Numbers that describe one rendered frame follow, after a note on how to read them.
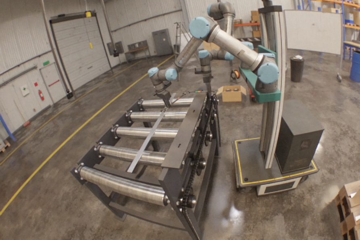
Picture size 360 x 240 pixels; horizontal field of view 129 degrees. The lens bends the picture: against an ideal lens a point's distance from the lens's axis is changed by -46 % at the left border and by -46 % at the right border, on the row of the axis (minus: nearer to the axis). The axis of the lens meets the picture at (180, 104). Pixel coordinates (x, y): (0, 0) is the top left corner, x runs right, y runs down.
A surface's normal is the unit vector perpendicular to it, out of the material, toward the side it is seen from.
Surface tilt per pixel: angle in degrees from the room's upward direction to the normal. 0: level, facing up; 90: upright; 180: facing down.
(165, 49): 90
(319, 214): 0
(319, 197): 0
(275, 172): 0
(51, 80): 90
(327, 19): 90
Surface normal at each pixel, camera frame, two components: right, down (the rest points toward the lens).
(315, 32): -0.65, 0.47
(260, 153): -0.21, -0.87
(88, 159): 0.94, -0.04
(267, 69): -0.30, 0.56
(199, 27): -0.52, 0.41
